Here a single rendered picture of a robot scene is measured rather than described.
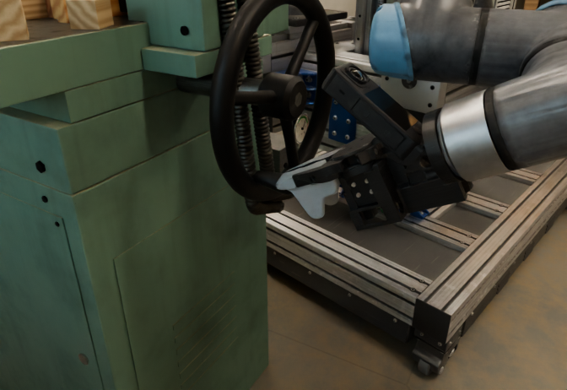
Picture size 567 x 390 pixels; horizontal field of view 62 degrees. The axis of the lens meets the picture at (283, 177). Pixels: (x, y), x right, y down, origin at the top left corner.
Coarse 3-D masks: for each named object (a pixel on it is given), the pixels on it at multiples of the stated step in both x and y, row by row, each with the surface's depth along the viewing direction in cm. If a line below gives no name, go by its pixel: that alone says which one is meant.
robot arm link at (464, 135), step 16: (480, 96) 40; (448, 112) 41; (464, 112) 40; (480, 112) 39; (448, 128) 40; (464, 128) 39; (480, 128) 39; (448, 144) 40; (464, 144) 40; (480, 144) 39; (448, 160) 41; (464, 160) 40; (480, 160) 39; (496, 160) 39; (464, 176) 41; (480, 176) 41
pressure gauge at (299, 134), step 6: (306, 114) 95; (294, 120) 93; (300, 120) 94; (306, 120) 96; (294, 126) 93; (300, 126) 95; (306, 126) 97; (294, 132) 93; (300, 132) 95; (300, 138) 96
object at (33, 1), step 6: (24, 0) 64; (30, 0) 65; (36, 0) 65; (42, 0) 66; (24, 6) 64; (30, 6) 65; (36, 6) 65; (42, 6) 66; (24, 12) 64; (30, 12) 65; (36, 12) 66; (42, 12) 66; (30, 18) 65; (36, 18) 66; (42, 18) 67
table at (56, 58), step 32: (32, 32) 56; (64, 32) 56; (96, 32) 57; (128, 32) 61; (0, 64) 48; (32, 64) 51; (64, 64) 54; (96, 64) 58; (128, 64) 62; (160, 64) 62; (192, 64) 59; (0, 96) 49; (32, 96) 52
